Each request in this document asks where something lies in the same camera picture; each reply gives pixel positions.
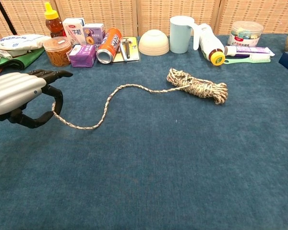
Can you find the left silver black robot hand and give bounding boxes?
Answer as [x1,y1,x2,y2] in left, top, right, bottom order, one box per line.
[0,69,73,129]

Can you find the beige speckled braided rope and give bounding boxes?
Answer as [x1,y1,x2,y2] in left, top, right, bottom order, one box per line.
[51,68,229,130]

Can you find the green cloth bag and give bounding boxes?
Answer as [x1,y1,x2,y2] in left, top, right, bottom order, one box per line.
[0,46,46,70]

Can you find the small white packets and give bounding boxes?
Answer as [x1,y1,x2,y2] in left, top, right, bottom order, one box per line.
[0,46,33,63]

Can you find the white printed powder bag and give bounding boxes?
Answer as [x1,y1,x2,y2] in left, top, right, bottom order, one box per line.
[0,34,52,51]

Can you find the clear jar of rubber bands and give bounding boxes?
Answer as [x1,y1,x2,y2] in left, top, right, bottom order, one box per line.
[43,36,73,68]

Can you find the black tripod stand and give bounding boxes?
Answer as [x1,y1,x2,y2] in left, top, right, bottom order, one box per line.
[0,0,18,36]

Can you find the honey bottle with yellow cap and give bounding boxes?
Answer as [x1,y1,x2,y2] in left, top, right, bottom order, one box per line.
[44,1,67,38]

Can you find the small purple carton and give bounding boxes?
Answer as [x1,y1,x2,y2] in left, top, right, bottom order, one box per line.
[68,44,97,69]

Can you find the white milk carton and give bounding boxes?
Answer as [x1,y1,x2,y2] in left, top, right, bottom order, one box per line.
[62,18,87,46]

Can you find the white purple plum drink carton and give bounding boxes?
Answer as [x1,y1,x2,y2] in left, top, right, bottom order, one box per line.
[82,23,106,46]

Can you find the orange drink can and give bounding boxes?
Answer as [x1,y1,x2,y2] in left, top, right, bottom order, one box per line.
[96,27,122,64]

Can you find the razor in yellow blister pack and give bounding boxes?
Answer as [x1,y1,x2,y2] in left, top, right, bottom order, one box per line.
[112,36,141,63]

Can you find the cream bowl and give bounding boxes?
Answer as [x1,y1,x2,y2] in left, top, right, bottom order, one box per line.
[138,29,170,57]

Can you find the blue table cloth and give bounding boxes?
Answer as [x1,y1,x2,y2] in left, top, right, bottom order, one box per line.
[0,33,288,230]

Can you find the bamboo folding screen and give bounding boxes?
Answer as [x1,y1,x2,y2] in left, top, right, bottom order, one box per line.
[0,0,288,41]

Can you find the white bottle with yellow cap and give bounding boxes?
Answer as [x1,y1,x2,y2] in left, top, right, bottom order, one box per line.
[197,23,226,66]

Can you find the clear round tub of clips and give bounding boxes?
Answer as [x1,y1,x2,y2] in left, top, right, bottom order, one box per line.
[228,20,264,48]

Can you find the white purple toothpaste tube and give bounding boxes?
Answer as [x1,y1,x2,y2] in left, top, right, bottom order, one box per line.
[224,45,276,58]

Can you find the mint green brush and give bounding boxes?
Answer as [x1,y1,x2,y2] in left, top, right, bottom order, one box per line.
[222,53,271,65]

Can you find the light blue mug, white handle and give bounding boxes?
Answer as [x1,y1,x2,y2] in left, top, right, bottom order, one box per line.
[169,15,202,54]

